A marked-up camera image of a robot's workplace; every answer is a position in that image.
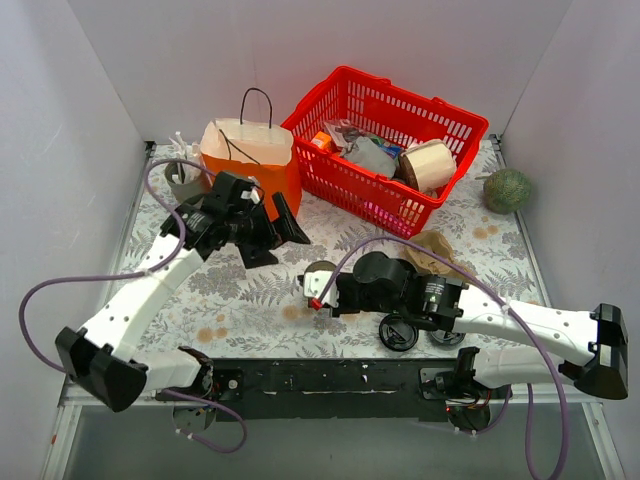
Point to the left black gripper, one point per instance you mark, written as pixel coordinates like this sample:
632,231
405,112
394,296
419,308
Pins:
270,232

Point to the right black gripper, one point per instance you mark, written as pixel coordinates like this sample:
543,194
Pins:
342,293

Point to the black coffee lid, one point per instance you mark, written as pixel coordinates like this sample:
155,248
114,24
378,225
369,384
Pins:
322,265
397,335
446,339

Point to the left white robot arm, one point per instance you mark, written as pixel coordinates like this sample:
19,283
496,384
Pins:
100,356

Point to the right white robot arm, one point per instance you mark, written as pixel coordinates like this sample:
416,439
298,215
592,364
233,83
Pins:
588,349

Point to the brown cardboard cup carrier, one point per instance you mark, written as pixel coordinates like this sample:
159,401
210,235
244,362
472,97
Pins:
434,242

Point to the floral patterned table mat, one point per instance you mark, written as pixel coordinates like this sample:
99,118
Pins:
227,311

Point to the orange paper gift bag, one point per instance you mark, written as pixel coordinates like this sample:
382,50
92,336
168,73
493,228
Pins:
261,150

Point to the grey cup with straws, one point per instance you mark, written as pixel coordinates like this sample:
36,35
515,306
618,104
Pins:
183,177

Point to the orange snack packet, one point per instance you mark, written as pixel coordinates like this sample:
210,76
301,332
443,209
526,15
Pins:
323,141

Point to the beige tape roll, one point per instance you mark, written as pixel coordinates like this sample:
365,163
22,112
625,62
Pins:
427,166

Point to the grey crumpled bag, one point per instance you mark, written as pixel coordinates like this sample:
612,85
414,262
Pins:
364,153

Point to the red plastic shopping basket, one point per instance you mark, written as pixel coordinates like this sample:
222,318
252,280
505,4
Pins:
350,103

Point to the green round melon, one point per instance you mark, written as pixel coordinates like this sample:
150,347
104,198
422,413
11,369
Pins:
506,191

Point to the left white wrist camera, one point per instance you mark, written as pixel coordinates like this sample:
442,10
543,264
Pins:
254,194

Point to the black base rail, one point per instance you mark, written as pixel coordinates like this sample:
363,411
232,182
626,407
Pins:
260,389

